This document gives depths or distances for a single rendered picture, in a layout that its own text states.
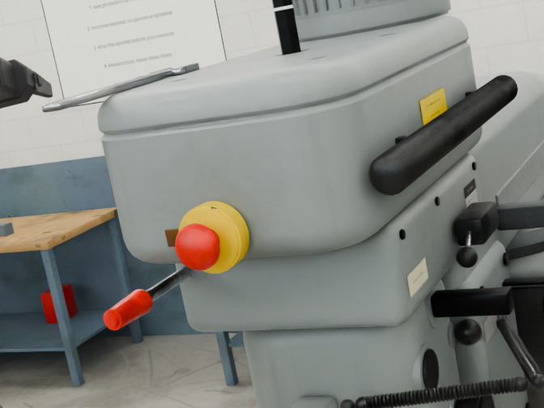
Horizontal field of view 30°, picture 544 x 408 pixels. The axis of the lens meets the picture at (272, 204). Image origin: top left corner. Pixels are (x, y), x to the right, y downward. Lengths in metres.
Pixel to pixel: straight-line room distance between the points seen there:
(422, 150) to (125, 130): 0.26
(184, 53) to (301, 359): 5.00
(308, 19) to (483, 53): 4.14
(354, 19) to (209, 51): 4.72
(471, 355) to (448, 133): 0.33
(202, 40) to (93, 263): 1.70
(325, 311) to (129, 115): 0.26
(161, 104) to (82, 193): 5.68
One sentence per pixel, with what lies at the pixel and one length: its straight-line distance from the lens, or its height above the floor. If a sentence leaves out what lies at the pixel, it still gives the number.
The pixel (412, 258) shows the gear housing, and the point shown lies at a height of 1.69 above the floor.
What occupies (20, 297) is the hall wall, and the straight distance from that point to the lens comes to 7.13.
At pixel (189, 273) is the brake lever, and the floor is 1.70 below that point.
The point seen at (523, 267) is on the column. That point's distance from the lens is 1.44.
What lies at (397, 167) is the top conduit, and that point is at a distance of 0.83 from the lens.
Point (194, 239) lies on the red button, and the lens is 0.83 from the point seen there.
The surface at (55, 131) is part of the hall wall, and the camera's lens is 6.58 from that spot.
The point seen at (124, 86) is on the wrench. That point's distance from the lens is 0.95.
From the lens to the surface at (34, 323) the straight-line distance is 6.68.
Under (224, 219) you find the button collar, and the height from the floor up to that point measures 1.78.
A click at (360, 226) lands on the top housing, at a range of 0.85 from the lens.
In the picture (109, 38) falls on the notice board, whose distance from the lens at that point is 6.22.
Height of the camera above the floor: 1.95
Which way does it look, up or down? 11 degrees down
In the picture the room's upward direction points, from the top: 11 degrees counter-clockwise
